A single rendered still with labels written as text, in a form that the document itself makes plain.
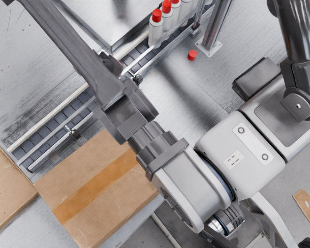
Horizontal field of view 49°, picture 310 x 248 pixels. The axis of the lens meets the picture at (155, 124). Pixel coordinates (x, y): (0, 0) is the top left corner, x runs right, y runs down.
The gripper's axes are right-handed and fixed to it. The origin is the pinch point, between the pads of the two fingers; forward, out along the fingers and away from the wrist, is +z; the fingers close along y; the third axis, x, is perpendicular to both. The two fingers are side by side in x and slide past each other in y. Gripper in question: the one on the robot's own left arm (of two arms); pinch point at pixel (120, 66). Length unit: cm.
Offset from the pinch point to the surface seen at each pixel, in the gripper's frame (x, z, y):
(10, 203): 54, -32, -9
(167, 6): -27.3, 3.2, -0.3
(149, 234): 85, 51, -53
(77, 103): 19.2, -9.0, 1.9
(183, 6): -29.4, 14.3, -1.2
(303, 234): 35, 93, -118
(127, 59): -0.9, 7.9, 2.4
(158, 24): -20.4, 2.9, -1.7
